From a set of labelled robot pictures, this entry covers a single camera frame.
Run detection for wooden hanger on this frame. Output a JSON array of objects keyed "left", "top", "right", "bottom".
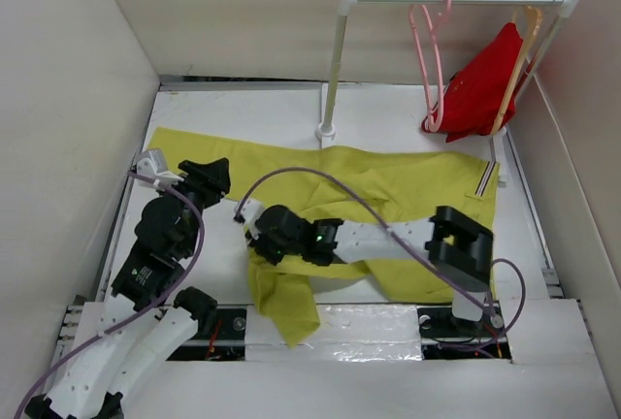
[{"left": 489, "top": 5, "right": 542, "bottom": 137}]

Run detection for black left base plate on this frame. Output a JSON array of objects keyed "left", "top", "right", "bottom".
[{"left": 168, "top": 306, "right": 247, "bottom": 362}]

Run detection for pink plastic hanger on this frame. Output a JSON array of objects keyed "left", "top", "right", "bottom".
[{"left": 408, "top": 0, "right": 453, "bottom": 132}]

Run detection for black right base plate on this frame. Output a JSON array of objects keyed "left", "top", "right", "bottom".
[{"left": 417, "top": 306, "right": 511, "bottom": 361}]

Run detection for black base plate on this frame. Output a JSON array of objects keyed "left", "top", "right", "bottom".
[
  {"left": 168, "top": 306, "right": 247, "bottom": 362},
  {"left": 417, "top": 306, "right": 511, "bottom": 361}
]

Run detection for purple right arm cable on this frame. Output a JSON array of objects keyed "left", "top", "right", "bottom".
[{"left": 235, "top": 166, "right": 528, "bottom": 342}]

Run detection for white clothes rack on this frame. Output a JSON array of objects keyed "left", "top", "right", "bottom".
[{"left": 316, "top": 0, "right": 580, "bottom": 182}]

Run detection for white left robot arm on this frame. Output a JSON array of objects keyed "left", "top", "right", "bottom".
[{"left": 16, "top": 149, "right": 231, "bottom": 418}]

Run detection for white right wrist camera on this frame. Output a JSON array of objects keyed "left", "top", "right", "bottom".
[{"left": 234, "top": 198, "right": 265, "bottom": 240}]

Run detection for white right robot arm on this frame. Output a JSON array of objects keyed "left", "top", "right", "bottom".
[{"left": 236, "top": 200, "right": 494, "bottom": 336}]

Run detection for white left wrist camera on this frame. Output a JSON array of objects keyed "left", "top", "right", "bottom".
[{"left": 129, "top": 148, "right": 182, "bottom": 191}]

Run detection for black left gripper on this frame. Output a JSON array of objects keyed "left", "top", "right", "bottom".
[{"left": 158, "top": 157, "right": 231, "bottom": 255}]

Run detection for aluminium frame rail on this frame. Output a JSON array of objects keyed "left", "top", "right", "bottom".
[{"left": 37, "top": 295, "right": 86, "bottom": 395}]

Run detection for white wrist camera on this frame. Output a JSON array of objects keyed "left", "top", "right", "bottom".
[
  {"left": 129, "top": 148, "right": 182, "bottom": 191},
  {"left": 234, "top": 198, "right": 265, "bottom": 240}
]

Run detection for yellow-green trousers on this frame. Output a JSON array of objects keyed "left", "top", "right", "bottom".
[{"left": 148, "top": 128, "right": 499, "bottom": 347}]

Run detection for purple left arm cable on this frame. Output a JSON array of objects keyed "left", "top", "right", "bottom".
[{"left": 12, "top": 171, "right": 208, "bottom": 419}]

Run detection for red shorts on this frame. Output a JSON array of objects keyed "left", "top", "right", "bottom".
[{"left": 439, "top": 22, "right": 523, "bottom": 143}]

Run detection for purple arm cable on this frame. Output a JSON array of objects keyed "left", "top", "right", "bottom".
[
  {"left": 235, "top": 166, "right": 528, "bottom": 342},
  {"left": 12, "top": 171, "right": 208, "bottom": 419}
]

